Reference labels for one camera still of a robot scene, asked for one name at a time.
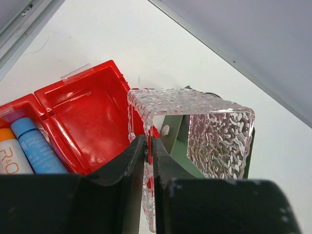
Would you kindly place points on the green plastic tray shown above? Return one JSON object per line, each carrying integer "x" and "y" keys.
{"x": 213, "y": 145}

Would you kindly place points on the blue toothpaste tube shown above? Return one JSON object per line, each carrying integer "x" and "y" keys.
{"x": 36, "y": 148}

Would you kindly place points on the white orange toothpaste tube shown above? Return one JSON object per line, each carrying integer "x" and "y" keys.
{"x": 12, "y": 158}

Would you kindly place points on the red plastic organizer box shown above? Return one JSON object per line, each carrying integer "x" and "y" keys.
{"x": 84, "y": 117}

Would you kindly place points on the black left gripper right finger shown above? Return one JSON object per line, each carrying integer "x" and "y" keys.
{"x": 186, "y": 204}

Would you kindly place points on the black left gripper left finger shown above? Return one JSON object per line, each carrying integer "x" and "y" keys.
{"x": 107, "y": 201}

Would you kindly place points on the clear textured acrylic holder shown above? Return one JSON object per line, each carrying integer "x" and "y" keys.
{"x": 151, "y": 103}

